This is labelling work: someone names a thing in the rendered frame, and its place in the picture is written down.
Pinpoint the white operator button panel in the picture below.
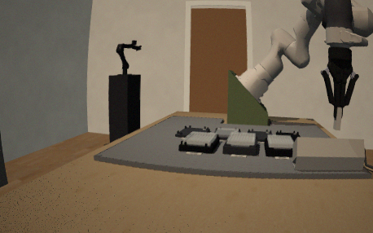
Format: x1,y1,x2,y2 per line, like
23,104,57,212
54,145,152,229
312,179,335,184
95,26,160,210
291,137,373,170

